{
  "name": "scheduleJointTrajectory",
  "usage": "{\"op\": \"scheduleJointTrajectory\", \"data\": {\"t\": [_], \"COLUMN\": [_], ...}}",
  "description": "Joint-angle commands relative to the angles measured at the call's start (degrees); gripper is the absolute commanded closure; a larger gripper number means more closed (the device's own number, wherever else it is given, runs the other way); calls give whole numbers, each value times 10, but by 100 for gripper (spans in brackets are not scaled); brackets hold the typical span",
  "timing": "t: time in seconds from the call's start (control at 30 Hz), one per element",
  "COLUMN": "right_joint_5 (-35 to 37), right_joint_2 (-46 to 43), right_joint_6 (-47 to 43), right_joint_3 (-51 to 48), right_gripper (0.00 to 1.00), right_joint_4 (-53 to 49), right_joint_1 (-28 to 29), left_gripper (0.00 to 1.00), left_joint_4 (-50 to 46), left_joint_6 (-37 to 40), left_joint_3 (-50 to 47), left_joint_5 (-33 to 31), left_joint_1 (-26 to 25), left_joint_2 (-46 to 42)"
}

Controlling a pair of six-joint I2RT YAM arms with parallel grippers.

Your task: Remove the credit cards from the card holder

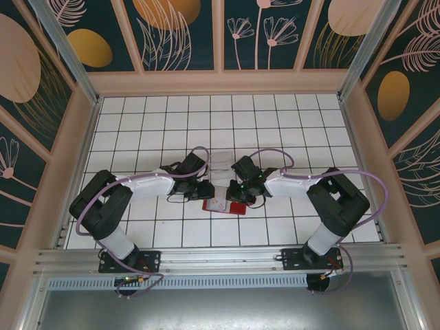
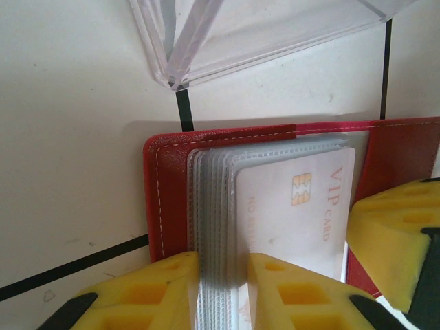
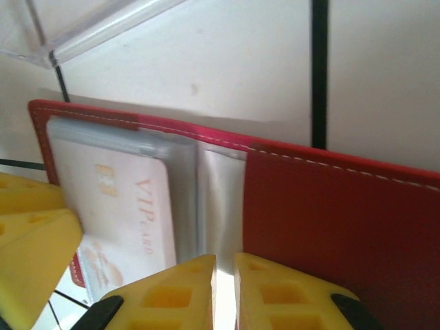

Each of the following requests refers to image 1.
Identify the red card holder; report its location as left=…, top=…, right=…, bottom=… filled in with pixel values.
left=201, top=196, right=250, bottom=217

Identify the aluminium mounting rail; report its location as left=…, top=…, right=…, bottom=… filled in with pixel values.
left=32, top=243, right=412, bottom=276

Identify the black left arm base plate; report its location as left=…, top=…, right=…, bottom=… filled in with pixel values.
left=98, top=250, right=162, bottom=274

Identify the clear acrylic card stand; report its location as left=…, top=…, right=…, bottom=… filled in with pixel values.
left=210, top=151, right=238, bottom=188

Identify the aluminium corner post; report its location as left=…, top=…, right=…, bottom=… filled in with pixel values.
left=336, top=0, right=412, bottom=101
left=27, top=0, right=104, bottom=106

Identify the grey sheet metal panel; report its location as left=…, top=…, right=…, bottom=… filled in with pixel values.
left=19, top=271, right=426, bottom=330

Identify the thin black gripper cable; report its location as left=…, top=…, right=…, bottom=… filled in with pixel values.
left=245, top=195, right=267, bottom=210
left=166, top=193, right=193, bottom=205

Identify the small circuit board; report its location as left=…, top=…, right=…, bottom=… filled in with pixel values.
left=115, top=274, right=154, bottom=286

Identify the slotted grey cable duct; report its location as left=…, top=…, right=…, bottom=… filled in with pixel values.
left=46, top=274, right=310, bottom=289

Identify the white printed credit card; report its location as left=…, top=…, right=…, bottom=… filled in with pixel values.
left=206, top=187, right=230, bottom=212

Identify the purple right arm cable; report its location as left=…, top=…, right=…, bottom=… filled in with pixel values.
left=247, top=148, right=391, bottom=296

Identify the thin black right gripper cable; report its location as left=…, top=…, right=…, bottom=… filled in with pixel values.
left=245, top=195, right=267, bottom=210

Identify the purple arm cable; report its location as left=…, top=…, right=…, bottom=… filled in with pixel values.
left=247, top=148, right=391, bottom=296
left=75, top=146, right=210, bottom=300

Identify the thin black left gripper cable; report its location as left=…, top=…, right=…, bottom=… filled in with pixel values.
left=166, top=193, right=193, bottom=205

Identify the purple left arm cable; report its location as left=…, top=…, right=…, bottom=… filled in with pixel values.
left=75, top=146, right=210, bottom=300

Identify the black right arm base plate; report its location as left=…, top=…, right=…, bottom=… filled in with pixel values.
left=280, top=247, right=344, bottom=271

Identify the yellow connector with wires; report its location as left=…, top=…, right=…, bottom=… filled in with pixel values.
left=319, top=267, right=344, bottom=281

